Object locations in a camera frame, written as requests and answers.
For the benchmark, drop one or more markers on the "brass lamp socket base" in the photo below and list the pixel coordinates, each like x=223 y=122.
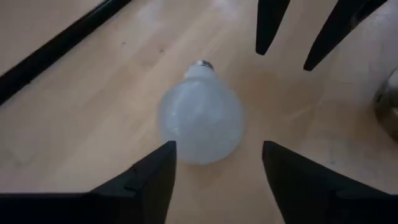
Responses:
x=390 y=105

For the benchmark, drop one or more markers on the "black aluminium table frame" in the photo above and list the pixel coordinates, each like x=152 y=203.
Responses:
x=46 y=53

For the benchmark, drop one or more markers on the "white frosted light bulb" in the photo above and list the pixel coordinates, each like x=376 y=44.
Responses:
x=202 y=118

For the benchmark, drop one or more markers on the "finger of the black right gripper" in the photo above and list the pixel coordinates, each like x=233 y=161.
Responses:
x=269 y=21
x=342 y=21

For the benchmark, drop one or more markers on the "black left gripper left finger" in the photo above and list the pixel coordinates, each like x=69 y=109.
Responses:
x=140 y=193

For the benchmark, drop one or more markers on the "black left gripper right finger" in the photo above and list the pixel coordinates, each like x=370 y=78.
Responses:
x=311 y=199

